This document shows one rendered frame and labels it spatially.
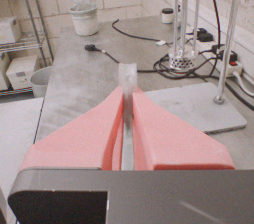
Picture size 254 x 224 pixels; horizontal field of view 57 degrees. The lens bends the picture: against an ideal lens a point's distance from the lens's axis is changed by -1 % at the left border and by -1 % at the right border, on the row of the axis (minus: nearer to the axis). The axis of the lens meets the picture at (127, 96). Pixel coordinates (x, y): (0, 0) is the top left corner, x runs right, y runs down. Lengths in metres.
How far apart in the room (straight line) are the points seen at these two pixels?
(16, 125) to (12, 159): 0.12
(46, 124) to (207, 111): 0.43
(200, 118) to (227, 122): 0.06
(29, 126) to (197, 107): 0.45
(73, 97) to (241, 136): 0.47
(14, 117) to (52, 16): 1.96
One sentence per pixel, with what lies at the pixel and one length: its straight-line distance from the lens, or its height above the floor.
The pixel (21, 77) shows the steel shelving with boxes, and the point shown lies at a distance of 2.44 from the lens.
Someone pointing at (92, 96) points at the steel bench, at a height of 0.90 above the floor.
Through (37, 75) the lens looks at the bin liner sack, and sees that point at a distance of 2.08.
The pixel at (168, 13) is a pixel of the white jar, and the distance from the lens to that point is 1.28.
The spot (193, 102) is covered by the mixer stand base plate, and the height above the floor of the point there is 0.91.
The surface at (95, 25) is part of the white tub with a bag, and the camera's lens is 1.21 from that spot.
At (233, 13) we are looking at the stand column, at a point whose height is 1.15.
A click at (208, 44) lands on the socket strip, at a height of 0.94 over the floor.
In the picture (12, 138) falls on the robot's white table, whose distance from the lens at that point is 0.67.
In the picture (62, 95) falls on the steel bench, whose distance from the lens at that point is 0.76.
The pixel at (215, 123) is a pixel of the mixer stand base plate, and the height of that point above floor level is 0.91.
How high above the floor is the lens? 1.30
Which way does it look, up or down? 35 degrees down
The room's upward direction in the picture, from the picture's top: 5 degrees counter-clockwise
